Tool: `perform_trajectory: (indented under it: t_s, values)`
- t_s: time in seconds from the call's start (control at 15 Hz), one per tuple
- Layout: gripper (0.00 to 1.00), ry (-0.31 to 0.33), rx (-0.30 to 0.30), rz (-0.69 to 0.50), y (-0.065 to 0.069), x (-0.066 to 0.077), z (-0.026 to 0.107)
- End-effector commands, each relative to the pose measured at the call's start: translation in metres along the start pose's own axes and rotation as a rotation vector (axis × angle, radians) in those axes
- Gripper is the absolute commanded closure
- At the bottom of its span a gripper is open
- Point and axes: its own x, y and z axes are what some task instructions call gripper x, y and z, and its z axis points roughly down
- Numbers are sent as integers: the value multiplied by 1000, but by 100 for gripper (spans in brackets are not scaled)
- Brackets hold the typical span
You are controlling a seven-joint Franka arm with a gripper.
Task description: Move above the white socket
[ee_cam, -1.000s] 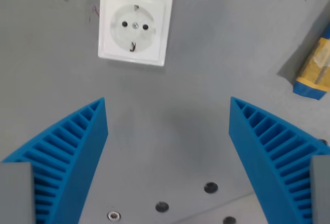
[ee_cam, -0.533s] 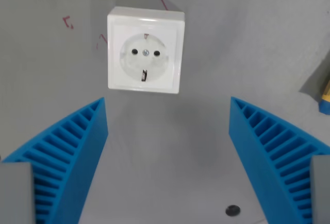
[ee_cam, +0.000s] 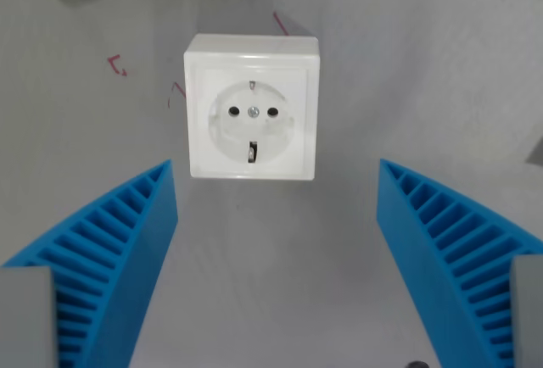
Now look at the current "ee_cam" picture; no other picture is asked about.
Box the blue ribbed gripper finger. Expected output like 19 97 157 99
0 159 178 368
376 158 543 368

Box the white wall socket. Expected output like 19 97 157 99
183 33 321 181

